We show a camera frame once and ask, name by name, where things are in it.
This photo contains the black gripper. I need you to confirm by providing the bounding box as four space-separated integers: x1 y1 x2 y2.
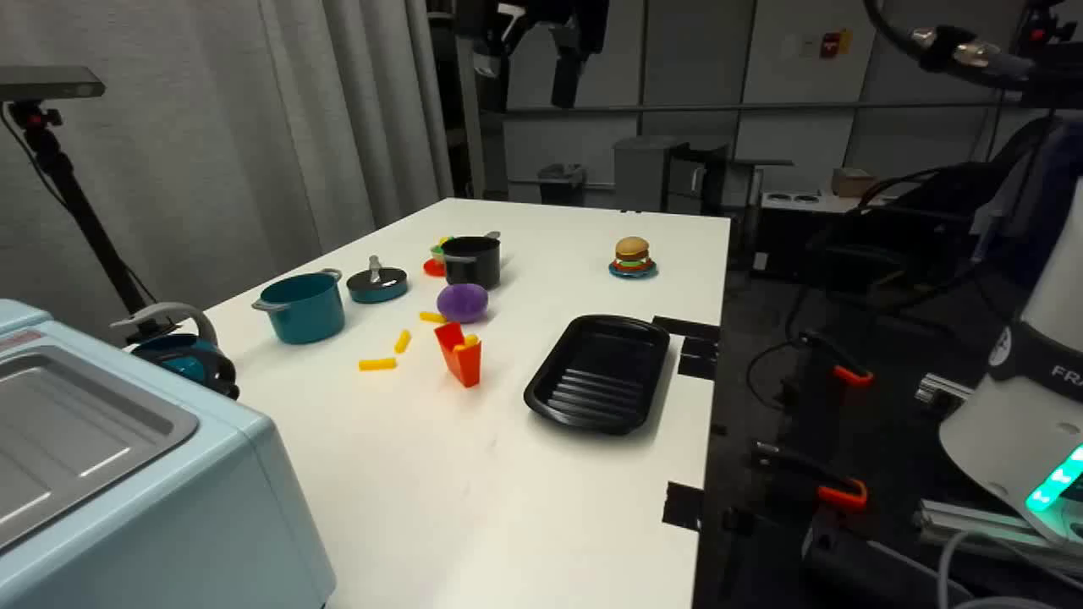
521 0 614 111

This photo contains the small black background box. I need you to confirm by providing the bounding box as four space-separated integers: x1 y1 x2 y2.
534 162 590 205

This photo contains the toy burger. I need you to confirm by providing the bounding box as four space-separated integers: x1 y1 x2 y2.
614 234 656 273

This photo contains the black toy pot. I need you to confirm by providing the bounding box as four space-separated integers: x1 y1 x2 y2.
436 231 503 290

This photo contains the purple plush toy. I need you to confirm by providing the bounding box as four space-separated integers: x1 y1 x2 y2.
435 279 494 328

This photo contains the small round toy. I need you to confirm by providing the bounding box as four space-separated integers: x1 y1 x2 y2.
345 255 413 303

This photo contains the cardboard box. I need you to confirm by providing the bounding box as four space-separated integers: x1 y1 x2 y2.
829 166 879 202

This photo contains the red fry box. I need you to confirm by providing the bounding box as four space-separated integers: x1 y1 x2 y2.
435 320 486 392

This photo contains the teal toy pot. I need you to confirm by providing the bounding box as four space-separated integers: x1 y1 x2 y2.
252 268 348 349

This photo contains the teal toy container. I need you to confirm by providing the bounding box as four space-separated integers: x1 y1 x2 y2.
109 302 243 401

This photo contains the teal round plate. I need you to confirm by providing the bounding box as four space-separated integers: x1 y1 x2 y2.
607 257 660 284

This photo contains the black ridged tray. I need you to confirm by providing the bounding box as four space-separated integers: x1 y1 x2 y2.
521 311 674 439

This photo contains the black table edge pad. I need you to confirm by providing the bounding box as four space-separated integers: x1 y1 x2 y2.
674 335 722 381
660 479 712 533

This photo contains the black office chair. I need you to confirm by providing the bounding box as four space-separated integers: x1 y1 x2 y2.
747 155 1018 296

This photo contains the light blue toaster oven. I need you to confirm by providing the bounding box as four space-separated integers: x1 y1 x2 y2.
0 296 338 609

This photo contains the orange wall sign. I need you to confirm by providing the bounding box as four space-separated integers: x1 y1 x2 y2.
817 22 860 61

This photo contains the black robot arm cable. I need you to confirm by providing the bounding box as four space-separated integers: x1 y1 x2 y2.
864 0 1083 88

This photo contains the orange handled black clamp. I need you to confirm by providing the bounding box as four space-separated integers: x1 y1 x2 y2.
791 325 879 392
753 435 873 519

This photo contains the black camera tripod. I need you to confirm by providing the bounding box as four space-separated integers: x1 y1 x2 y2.
4 97 156 331

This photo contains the camera bar on tripod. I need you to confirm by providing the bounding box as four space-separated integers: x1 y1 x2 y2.
0 63 109 104

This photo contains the aluminium frame bar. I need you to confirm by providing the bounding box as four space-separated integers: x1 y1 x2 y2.
910 494 1083 583

